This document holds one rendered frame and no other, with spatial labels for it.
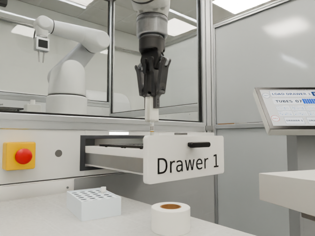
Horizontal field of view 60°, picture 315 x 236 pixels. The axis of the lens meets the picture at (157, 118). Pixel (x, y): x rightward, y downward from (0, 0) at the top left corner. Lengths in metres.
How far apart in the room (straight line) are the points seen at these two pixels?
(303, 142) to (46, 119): 1.24
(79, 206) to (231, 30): 2.45
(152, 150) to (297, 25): 2.04
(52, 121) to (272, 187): 0.64
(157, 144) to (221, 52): 2.25
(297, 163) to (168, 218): 1.18
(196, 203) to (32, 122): 0.78
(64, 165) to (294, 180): 0.63
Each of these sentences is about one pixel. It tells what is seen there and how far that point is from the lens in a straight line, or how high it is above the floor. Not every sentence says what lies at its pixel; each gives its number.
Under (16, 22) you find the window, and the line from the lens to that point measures 0.92.
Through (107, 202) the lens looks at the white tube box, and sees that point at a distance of 0.60.
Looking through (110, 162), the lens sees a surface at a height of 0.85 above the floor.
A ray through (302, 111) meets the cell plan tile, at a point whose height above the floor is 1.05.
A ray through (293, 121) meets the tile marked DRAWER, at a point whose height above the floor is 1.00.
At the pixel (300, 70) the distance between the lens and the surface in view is 2.41.
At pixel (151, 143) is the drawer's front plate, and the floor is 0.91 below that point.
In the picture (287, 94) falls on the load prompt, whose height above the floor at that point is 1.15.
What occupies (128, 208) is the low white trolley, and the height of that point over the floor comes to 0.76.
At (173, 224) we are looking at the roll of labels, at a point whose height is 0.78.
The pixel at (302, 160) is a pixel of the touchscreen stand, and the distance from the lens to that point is 1.60.
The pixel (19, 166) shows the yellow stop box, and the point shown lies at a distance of 0.80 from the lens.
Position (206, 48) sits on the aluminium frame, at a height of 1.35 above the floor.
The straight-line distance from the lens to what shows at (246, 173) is 2.58.
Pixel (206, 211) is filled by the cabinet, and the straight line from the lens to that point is 1.35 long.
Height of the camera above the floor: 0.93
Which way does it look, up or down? 4 degrees up
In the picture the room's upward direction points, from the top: straight up
